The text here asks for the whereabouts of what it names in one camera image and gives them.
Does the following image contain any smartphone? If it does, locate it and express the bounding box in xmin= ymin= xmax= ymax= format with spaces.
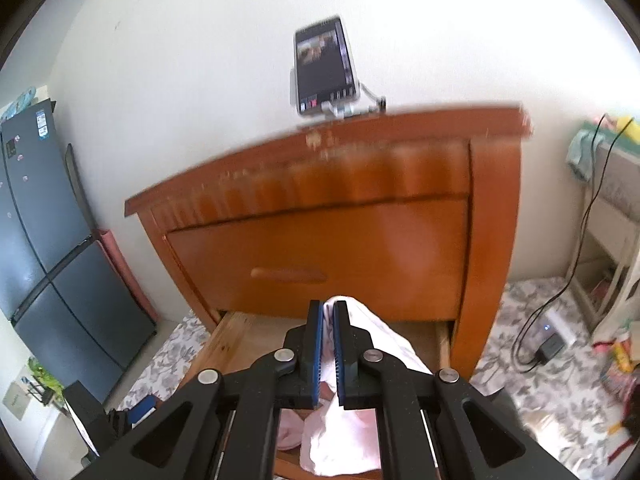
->
xmin=292 ymin=16 xmax=358 ymax=117

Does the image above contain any black cable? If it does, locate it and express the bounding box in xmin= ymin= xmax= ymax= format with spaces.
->
xmin=515 ymin=112 xmax=636 ymax=373

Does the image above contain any black and red toy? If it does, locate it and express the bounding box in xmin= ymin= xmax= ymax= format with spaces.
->
xmin=607 ymin=400 xmax=640 ymax=461

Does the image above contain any white phone stand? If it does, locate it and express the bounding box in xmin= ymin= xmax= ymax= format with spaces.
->
xmin=290 ymin=67 xmax=387 ymax=122

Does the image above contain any pink rolled mat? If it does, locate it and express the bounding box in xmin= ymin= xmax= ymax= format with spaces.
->
xmin=95 ymin=227 xmax=161 ymax=323

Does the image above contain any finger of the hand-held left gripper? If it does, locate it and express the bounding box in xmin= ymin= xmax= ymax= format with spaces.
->
xmin=127 ymin=395 xmax=158 ymax=423

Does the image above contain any white shelf unit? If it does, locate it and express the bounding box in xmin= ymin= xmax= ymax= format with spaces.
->
xmin=567 ymin=117 xmax=640 ymax=333

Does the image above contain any wooden drawer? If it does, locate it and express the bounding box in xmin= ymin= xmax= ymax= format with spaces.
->
xmin=177 ymin=310 xmax=453 ymax=480
xmin=165 ymin=195 xmax=471 ymax=323

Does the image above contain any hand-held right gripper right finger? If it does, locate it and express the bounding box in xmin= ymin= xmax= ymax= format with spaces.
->
xmin=332 ymin=301 xmax=568 ymax=480

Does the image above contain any dark blue refrigerator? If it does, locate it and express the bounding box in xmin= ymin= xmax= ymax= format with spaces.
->
xmin=0 ymin=97 xmax=158 ymax=406

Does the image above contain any white plastic chair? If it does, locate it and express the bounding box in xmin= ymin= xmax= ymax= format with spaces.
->
xmin=592 ymin=240 xmax=640 ymax=346

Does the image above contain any yellow item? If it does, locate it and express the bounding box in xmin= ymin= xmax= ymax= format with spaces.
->
xmin=612 ymin=116 xmax=640 ymax=141

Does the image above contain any colourful toy pile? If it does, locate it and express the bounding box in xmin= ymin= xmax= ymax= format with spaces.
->
xmin=595 ymin=335 xmax=640 ymax=401

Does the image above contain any wooden nightstand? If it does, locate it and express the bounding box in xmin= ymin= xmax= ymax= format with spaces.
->
xmin=124 ymin=102 xmax=533 ymax=381

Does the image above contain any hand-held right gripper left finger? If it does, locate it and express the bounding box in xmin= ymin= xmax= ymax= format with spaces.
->
xmin=102 ymin=300 xmax=323 ymax=480

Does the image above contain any pink garment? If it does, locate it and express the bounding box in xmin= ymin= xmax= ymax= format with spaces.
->
xmin=277 ymin=295 xmax=436 ymax=476

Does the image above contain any teal cloth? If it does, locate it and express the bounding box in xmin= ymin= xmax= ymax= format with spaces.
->
xmin=566 ymin=129 xmax=601 ymax=181

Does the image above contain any black charger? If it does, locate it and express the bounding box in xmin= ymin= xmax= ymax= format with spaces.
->
xmin=534 ymin=337 xmax=563 ymax=365

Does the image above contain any green packet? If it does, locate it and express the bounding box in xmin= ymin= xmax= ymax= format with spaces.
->
xmin=22 ymin=357 xmax=63 ymax=396

